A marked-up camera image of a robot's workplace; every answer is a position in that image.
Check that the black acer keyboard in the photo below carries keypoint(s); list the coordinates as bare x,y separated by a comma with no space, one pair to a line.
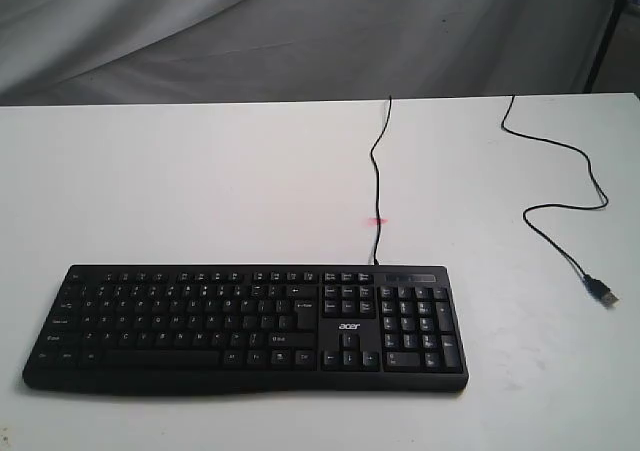
219,329

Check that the grey backdrop cloth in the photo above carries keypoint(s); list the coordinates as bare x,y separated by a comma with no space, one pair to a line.
63,52

